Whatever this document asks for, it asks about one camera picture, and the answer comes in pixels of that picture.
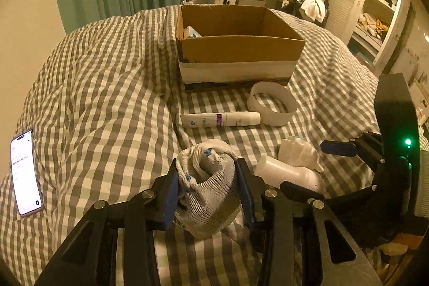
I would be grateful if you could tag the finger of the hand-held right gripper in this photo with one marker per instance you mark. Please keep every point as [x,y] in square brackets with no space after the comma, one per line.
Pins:
[337,147]
[296,188]

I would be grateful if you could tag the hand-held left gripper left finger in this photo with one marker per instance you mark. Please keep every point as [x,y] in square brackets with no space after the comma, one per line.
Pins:
[170,197]

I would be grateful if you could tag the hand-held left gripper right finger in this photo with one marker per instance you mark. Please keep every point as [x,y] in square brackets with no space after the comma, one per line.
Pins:
[248,202]

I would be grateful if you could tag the grey mesh cloth bundle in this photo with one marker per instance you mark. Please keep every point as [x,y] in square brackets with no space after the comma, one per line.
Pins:
[209,187]

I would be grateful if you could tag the cardboard box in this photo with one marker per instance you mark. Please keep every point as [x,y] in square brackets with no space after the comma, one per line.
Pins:
[234,48]

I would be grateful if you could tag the white plastic bottle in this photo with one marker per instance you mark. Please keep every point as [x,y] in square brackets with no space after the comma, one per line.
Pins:
[285,170]

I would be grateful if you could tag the white crumpled plastic item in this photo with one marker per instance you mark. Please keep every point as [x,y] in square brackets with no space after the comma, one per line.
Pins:
[300,152]

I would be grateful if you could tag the white tube with purple band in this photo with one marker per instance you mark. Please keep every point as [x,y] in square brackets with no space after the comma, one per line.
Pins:
[219,119]

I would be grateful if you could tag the pile of folded clothes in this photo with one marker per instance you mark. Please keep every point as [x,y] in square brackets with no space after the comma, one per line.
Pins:
[372,24]

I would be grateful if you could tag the grey checked blanket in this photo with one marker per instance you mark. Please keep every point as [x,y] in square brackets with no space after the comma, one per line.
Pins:
[100,98]

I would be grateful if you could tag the white garment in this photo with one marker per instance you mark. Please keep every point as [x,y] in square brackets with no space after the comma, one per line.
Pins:
[313,6]

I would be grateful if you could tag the smartphone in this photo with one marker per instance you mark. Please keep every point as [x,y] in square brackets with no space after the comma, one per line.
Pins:
[26,172]

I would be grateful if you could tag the small pale packet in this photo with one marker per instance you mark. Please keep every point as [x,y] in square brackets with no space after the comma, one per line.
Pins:
[191,32]

